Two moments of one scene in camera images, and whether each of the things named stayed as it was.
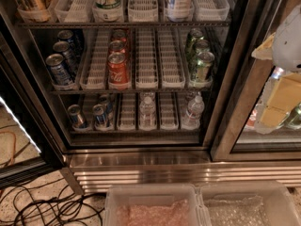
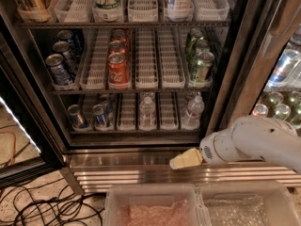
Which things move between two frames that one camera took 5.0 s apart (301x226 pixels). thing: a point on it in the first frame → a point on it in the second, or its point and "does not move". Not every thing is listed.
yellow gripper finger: x=265 y=50 → x=215 y=147
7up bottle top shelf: x=108 y=1 does not move
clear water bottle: x=193 y=114 does not move
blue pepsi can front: x=60 y=72 does not move
